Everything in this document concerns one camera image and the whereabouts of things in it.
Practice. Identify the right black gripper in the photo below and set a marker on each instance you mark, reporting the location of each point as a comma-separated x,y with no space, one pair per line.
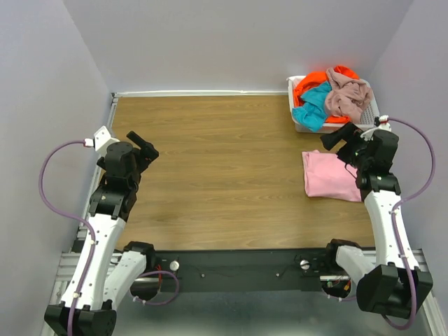
351,134

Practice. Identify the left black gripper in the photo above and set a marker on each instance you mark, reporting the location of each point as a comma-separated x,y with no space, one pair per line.
146,148

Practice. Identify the dusty pink t shirt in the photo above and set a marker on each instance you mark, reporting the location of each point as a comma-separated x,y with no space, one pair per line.
348,96

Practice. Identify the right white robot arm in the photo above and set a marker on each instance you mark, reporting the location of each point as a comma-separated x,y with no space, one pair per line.
394,285

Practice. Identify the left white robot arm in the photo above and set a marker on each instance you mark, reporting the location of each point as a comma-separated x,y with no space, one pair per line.
91,300

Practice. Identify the white plastic laundry basket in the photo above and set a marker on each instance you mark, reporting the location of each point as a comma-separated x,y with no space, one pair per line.
367,118

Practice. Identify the teal t shirt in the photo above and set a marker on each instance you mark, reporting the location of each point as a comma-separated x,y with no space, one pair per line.
311,114

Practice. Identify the folded bright pink t shirt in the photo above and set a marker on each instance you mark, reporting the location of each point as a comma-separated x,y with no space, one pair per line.
327,176

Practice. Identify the orange t shirt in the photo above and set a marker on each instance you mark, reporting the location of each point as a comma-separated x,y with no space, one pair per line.
314,79

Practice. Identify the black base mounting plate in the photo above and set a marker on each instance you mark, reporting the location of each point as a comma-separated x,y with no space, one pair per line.
294,269

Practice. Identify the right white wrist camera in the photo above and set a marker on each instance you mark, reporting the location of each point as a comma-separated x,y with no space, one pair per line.
380,123

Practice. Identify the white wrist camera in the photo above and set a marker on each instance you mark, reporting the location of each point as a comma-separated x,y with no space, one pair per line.
101,140
380,123

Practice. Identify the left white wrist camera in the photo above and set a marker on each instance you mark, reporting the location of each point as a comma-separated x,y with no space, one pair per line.
101,140

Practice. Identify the aluminium frame rail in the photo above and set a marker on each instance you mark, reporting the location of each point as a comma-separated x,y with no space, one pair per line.
68,261

